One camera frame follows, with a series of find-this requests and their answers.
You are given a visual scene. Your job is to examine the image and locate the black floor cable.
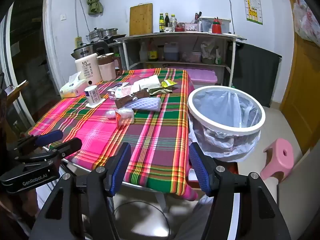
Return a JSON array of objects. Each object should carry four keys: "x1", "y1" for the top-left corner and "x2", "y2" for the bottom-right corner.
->
[{"x1": 114, "y1": 201, "x2": 171, "y2": 240}]

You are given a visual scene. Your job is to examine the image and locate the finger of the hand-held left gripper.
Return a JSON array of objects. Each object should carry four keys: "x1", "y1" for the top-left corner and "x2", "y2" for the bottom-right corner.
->
[
  {"x1": 15, "y1": 137, "x2": 83, "y2": 162},
  {"x1": 17, "y1": 129, "x2": 63, "y2": 150}
]

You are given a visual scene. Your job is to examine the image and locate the red thermos bottle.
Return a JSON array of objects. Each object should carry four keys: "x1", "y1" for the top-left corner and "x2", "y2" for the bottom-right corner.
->
[{"x1": 212, "y1": 17, "x2": 223, "y2": 34}]

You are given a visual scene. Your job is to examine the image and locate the steel pot with lid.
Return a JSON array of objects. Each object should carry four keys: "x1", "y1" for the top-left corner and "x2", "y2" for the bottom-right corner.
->
[{"x1": 102, "y1": 28, "x2": 118, "y2": 39}]

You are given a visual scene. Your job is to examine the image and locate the person's grey trouser leg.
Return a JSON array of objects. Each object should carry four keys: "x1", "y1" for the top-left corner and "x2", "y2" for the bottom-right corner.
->
[{"x1": 172, "y1": 194, "x2": 215, "y2": 240}]

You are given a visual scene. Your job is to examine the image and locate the clear plastic bin liner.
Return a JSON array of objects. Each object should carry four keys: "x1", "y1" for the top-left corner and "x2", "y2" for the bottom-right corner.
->
[{"x1": 188, "y1": 90, "x2": 260, "y2": 162}]

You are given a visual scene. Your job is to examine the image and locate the pink lidded storage box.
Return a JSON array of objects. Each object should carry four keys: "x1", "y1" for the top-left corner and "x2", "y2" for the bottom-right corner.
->
[{"x1": 168, "y1": 67, "x2": 217, "y2": 86}]

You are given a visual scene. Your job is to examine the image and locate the white insulated water dispenser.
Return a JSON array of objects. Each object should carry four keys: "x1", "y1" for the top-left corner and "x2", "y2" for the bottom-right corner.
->
[{"x1": 75, "y1": 53, "x2": 102, "y2": 85}]

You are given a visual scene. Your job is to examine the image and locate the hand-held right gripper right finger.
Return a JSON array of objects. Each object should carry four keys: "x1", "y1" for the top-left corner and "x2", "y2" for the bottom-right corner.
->
[{"x1": 189, "y1": 142, "x2": 292, "y2": 240}]

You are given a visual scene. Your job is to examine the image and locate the white foam mesh sleeve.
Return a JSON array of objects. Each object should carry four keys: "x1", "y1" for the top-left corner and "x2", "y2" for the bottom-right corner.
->
[{"x1": 127, "y1": 97, "x2": 162, "y2": 112}]

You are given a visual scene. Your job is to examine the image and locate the pink printed packet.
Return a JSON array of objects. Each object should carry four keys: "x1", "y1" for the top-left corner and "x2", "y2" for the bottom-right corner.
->
[{"x1": 108, "y1": 85, "x2": 133, "y2": 99}]

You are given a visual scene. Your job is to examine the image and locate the brown crumpled wrapper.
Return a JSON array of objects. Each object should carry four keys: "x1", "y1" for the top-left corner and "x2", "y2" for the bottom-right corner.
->
[{"x1": 115, "y1": 90, "x2": 150, "y2": 108}]

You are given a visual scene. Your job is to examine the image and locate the white plastic jug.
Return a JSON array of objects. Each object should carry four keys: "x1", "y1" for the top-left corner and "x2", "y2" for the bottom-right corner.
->
[{"x1": 139, "y1": 42, "x2": 148, "y2": 62}]

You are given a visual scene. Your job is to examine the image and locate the black induction cooker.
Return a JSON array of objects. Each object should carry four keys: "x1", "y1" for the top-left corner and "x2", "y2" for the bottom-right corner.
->
[{"x1": 100, "y1": 34, "x2": 127, "y2": 43}]

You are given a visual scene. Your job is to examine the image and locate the pink green plaid tablecloth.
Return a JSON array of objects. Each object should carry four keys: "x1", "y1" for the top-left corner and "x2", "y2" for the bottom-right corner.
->
[{"x1": 27, "y1": 68, "x2": 199, "y2": 202}]

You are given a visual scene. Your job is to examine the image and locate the white yogurt cup blue label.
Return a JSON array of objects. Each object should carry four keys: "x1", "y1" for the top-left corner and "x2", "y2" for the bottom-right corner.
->
[{"x1": 84, "y1": 85, "x2": 105, "y2": 108}]

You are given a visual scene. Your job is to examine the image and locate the wooden cutting board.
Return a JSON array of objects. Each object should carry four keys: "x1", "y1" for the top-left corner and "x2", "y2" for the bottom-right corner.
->
[{"x1": 129, "y1": 3, "x2": 153, "y2": 36}]

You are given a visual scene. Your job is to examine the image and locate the white tissue pack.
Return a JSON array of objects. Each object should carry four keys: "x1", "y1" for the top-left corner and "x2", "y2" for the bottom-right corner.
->
[{"x1": 59, "y1": 71, "x2": 87, "y2": 98}]

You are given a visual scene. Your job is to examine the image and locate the pink jug brown lid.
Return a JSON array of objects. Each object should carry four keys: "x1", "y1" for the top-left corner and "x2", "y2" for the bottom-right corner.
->
[{"x1": 96, "y1": 53, "x2": 123, "y2": 82}]

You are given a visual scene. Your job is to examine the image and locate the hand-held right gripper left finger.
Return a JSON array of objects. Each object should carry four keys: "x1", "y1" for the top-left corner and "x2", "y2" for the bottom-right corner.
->
[{"x1": 29, "y1": 142, "x2": 132, "y2": 240}]

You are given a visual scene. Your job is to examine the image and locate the clear lidded plastic container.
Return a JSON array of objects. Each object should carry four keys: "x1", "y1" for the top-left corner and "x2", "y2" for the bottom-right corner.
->
[{"x1": 199, "y1": 16, "x2": 231, "y2": 34}]

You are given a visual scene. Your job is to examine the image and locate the white round trash bin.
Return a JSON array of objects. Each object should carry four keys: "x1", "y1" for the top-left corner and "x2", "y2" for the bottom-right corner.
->
[{"x1": 187, "y1": 85, "x2": 266, "y2": 163}]

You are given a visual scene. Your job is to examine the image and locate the pink plastic stool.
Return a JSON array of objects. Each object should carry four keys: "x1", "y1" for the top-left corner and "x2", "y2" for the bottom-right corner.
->
[{"x1": 260, "y1": 138, "x2": 294, "y2": 180}]

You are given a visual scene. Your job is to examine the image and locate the white plastic food bag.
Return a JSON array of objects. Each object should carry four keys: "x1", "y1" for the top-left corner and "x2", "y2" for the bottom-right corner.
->
[{"x1": 132, "y1": 76, "x2": 160, "y2": 91}]

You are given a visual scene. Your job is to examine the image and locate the large dark liquid jug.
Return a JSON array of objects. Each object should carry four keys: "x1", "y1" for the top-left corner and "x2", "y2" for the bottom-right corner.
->
[{"x1": 164, "y1": 42, "x2": 179, "y2": 61}]

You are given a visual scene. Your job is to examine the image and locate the black wall cable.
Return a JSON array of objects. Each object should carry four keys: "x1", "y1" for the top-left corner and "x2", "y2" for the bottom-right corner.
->
[{"x1": 224, "y1": 0, "x2": 236, "y2": 34}]

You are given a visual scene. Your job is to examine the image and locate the wooden door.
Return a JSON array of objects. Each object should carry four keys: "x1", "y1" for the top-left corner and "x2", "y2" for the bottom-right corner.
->
[{"x1": 280, "y1": 0, "x2": 320, "y2": 155}]

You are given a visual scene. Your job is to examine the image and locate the hanging plastic bags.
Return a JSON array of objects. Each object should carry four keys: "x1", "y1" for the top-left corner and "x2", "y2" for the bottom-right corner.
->
[{"x1": 292, "y1": 0, "x2": 320, "y2": 47}]

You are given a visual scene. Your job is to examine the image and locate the pink knife holder with knives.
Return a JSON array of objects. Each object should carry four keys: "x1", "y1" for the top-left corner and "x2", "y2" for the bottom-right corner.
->
[{"x1": 185, "y1": 11, "x2": 202, "y2": 32}]

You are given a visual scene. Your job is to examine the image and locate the clear plastic food tub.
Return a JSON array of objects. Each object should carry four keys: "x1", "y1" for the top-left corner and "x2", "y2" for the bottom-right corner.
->
[{"x1": 181, "y1": 51, "x2": 202, "y2": 63}]

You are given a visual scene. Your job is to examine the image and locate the yellow green snack packet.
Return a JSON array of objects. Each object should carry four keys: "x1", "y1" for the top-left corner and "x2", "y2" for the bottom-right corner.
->
[{"x1": 160, "y1": 79, "x2": 178, "y2": 94}]

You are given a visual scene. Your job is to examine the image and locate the crumpled shelf plastic bags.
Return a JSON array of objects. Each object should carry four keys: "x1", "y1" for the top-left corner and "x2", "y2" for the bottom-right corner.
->
[{"x1": 201, "y1": 39, "x2": 220, "y2": 65}]

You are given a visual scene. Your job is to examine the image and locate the bottle with yellow label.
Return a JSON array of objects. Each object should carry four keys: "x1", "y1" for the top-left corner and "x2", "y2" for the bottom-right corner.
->
[{"x1": 148, "y1": 40, "x2": 158, "y2": 62}]

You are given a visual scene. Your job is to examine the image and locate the giraffe wall poster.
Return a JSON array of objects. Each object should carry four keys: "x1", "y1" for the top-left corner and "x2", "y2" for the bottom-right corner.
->
[{"x1": 240, "y1": 0, "x2": 263, "y2": 25}]

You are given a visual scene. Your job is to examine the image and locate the white metal shelf unit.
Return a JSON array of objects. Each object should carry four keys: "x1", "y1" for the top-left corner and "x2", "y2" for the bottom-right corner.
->
[{"x1": 114, "y1": 31, "x2": 247, "y2": 87}]

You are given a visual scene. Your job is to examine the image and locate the steel steamer pot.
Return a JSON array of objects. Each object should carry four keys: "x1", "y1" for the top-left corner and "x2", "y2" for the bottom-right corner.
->
[{"x1": 86, "y1": 28, "x2": 104, "y2": 42}]

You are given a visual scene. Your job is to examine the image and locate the red strawberry drink carton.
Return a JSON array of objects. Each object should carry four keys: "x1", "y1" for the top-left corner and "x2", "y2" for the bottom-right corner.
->
[{"x1": 115, "y1": 107, "x2": 135, "y2": 130}]

